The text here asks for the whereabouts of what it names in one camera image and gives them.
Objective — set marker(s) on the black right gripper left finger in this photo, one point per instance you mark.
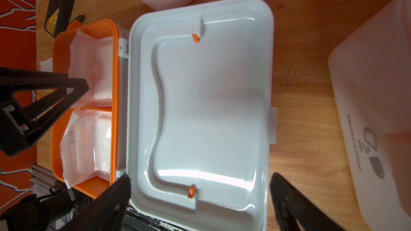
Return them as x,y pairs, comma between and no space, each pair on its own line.
107,212

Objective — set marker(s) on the grey first aid box orange handle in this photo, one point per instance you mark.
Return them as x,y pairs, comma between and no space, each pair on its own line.
192,121

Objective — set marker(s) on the white gauze packet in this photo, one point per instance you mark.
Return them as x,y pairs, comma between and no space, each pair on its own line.
46,66
86,147
92,59

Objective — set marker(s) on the aluminium left side rail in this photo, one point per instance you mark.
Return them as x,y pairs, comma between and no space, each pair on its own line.
44,182

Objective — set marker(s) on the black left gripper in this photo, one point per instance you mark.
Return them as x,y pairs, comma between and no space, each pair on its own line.
21,128

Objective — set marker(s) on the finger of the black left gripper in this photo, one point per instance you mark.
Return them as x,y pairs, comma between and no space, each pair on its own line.
18,80

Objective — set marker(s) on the orange black pliers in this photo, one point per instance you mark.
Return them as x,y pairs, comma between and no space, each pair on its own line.
76,22

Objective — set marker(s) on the black tool case yellow label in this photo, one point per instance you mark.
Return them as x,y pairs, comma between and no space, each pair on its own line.
58,16

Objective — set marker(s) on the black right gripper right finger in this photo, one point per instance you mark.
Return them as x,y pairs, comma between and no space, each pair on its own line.
293,209

